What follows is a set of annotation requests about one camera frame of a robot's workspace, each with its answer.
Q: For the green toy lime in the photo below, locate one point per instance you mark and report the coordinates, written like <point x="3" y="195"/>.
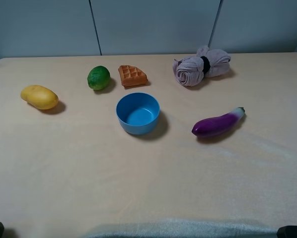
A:
<point x="98" y="78"/>

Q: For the purple toy eggplant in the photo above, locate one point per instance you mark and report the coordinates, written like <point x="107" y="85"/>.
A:
<point x="218" y="125"/>

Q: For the orange toy waffle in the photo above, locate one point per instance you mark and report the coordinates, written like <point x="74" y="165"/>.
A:
<point x="132" y="76"/>

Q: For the yellow toy mango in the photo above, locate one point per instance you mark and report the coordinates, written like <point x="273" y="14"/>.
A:
<point x="39" y="97"/>

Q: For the blue plastic bowl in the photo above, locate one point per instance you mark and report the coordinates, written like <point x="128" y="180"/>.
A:
<point x="138" y="113"/>

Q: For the black elastic band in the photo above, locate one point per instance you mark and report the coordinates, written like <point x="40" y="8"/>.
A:
<point x="206" y="66"/>

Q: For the pink towel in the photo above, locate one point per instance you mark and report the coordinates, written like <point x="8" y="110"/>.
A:
<point x="188" y="71"/>

